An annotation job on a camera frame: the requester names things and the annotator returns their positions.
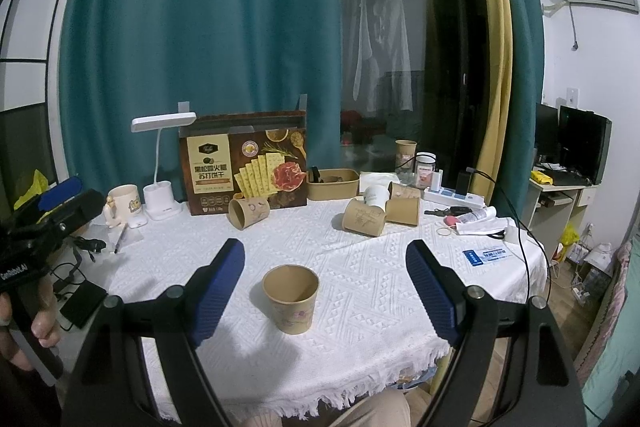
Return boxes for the yellow curtain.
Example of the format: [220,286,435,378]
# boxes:
[460,0,515,208]

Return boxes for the brown paper cup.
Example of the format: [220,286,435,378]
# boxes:
[394,139,419,174]
[262,264,320,336]
[342,199,389,238]
[227,197,271,231]
[389,181,419,202]
[385,197,421,227]

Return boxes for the clear glass jar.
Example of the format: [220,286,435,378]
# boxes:
[414,151,439,189]

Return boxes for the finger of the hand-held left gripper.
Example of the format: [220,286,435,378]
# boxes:
[38,176,83,212]
[50,188,106,234]

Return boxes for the white cartoon mug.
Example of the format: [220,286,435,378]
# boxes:
[103,184,147,229]

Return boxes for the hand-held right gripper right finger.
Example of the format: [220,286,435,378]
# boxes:
[406,239,588,427]

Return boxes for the white hanging shirt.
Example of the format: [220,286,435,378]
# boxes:
[347,0,384,104]

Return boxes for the white desk lamp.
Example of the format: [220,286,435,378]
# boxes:
[131,111,197,222]

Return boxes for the brown cracker box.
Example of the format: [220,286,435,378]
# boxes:
[178,110,309,216]

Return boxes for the brown paper bowl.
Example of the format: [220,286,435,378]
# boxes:
[305,168,361,202]

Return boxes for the white power strip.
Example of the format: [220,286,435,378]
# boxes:
[423,189,485,210]

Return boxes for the wooden computer desk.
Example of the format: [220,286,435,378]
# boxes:
[528,176,599,259]

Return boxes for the teal curtain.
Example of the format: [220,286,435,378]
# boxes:
[487,0,547,235]
[59,0,342,202]

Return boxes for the black monitor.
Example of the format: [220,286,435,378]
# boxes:
[534,102,560,163]
[557,105,612,186]

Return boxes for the person's left hand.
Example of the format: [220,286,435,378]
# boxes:
[0,277,62,363]

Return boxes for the blue and white card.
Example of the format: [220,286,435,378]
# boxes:
[460,244,519,267]

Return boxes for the white tube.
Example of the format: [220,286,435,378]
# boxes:
[454,205,497,228]

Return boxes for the black cable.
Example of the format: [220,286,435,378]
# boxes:
[464,166,552,313]
[49,234,109,294]

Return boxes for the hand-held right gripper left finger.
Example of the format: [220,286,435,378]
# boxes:
[60,238,246,427]

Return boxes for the white paper cup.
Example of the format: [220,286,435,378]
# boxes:
[363,185,391,210]

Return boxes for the yellow plastic bag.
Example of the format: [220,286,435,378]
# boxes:
[14,169,49,210]
[556,226,581,259]

